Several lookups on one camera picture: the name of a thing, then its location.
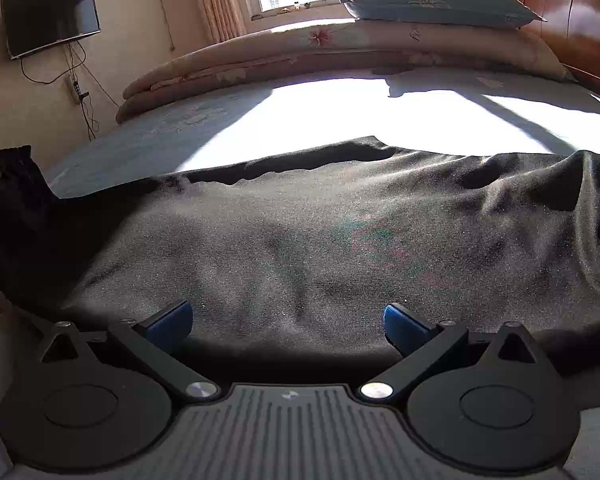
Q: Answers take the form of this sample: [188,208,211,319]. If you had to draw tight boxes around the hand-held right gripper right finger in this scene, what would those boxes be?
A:
[358,302,557,404]

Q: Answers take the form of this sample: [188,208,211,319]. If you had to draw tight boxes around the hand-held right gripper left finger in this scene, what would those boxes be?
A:
[40,300,223,404]

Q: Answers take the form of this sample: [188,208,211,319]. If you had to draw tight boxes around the black printed pants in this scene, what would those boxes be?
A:
[0,136,600,377]

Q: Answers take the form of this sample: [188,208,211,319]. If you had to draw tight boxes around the person's right leg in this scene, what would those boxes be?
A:
[561,404,600,480]

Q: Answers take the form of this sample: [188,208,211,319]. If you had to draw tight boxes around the pink patterned curtain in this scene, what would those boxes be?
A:
[184,0,249,47]

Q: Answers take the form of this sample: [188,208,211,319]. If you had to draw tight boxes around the pink floral folded quilt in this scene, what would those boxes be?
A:
[116,17,579,125]

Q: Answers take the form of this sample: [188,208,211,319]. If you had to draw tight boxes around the blue pillow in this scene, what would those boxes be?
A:
[340,0,549,31]

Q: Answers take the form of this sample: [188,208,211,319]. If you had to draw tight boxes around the wooden headboard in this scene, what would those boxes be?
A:
[517,0,600,109]

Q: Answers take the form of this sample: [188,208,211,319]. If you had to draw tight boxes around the wall power strip with cables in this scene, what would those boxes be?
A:
[20,41,122,142]

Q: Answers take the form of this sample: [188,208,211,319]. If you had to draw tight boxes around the black wall-mounted television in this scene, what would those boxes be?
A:
[0,0,102,61]

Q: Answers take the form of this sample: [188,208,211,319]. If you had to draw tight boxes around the thin wall cable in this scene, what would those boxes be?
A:
[149,0,177,54]

